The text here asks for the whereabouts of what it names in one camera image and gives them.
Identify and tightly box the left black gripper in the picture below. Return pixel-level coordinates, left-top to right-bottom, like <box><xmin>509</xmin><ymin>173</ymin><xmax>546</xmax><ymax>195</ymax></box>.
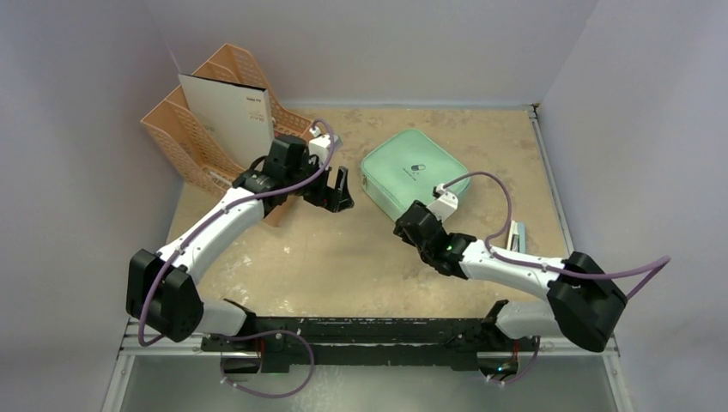
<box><xmin>285</xmin><ymin>154</ymin><xmax>352</xmax><ymax>212</ymax></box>

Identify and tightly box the mint green case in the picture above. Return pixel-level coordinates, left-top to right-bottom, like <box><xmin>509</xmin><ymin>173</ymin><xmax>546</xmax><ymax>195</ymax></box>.
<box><xmin>360</xmin><ymin>129</ymin><xmax>468</xmax><ymax>221</ymax></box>

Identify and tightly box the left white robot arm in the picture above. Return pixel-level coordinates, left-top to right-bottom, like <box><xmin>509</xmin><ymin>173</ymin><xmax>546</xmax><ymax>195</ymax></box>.
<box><xmin>125</xmin><ymin>134</ymin><xmax>354</xmax><ymax>351</ymax></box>

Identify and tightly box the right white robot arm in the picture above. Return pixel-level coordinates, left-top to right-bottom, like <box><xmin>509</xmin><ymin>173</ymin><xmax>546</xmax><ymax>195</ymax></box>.
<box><xmin>393</xmin><ymin>201</ymin><xmax>628</xmax><ymax>353</ymax></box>

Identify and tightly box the white booklet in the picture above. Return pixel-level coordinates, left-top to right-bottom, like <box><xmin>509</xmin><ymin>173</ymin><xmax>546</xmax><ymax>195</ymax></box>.
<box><xmin>178</xmin><ymin>74</ymin><xmax>275</xmax><ymax>167</ymax></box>

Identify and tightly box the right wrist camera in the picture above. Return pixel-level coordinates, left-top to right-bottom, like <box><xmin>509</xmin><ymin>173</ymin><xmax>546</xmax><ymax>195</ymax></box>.
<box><xmin>427</xmin><ymin>184</ymin><xmax>458</xmax><ymax>221</ymax></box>

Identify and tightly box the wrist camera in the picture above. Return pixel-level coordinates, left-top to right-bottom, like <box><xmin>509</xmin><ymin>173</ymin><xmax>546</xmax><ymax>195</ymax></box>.
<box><xmin>427</xmin><ymin>184</ymin><xmax>458</xmax><ymax>221</ymax></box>
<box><xmin>307</xmin><ymin>126</ymin><xmax>343</xmax><ymax>167</ymax></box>

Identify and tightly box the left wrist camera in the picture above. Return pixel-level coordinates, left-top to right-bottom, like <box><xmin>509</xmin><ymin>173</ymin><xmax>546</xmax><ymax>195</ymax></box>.
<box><xmin>307</xmin><ymin>126</ymin><xmax>343</xmax><ymax>167</ymax></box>

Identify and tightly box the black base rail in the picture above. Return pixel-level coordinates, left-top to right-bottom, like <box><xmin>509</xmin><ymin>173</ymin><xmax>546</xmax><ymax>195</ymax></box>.
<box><xmin>202</xmin><ymin>315</ymin><xmax>536</xmax><ymax>376</ymax></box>

